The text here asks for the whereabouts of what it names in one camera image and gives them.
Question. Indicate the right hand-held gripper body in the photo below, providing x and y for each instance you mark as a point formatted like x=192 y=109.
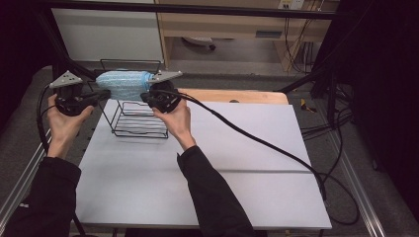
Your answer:
x=163 y=97

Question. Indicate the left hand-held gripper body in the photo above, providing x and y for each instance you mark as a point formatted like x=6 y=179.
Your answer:
x=70 y=98

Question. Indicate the person's right hand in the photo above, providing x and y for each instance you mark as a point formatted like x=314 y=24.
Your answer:
x=178 y=121

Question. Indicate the person's left hand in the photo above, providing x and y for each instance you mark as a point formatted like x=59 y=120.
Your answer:
x=64 y=128

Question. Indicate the white panel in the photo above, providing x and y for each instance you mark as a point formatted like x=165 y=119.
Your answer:
x=105 y=36

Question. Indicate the white chair base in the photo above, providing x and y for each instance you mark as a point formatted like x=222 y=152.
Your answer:
x=197 y=40

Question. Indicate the black curtain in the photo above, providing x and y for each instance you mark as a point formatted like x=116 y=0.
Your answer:
x=378 y=82
x=19 y=49

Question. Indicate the wooden board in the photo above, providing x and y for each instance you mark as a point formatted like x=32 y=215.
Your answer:
x=250 y=97

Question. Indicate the wooden desk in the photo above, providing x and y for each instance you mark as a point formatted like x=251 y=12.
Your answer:
x=224 y=26

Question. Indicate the yellow and black tool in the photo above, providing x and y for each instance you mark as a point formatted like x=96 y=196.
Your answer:
x=308 y=106

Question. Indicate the black frame crossbar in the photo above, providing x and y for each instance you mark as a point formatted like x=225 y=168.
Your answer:
x=197 y=11

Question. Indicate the aluminium rail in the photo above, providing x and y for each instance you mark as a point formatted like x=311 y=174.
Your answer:
x=23 y=184
x=362 y=197

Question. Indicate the white wall outlet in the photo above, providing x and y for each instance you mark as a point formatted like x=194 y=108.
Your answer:
x=291 y=4

